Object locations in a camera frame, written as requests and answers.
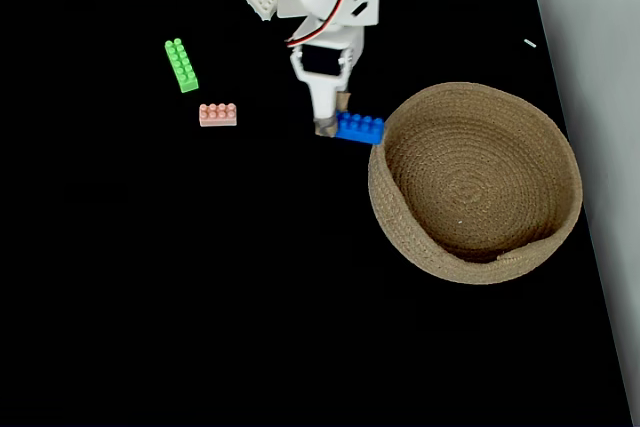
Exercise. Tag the blue long lego block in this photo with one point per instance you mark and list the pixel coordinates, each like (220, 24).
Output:
(361, 128)

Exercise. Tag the small white tape piece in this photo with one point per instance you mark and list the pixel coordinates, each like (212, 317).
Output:
(530, 43)

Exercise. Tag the pink short lego block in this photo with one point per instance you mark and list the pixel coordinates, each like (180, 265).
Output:
(217, 114)

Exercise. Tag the green long lego block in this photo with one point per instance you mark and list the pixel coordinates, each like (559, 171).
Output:
(182, 66)

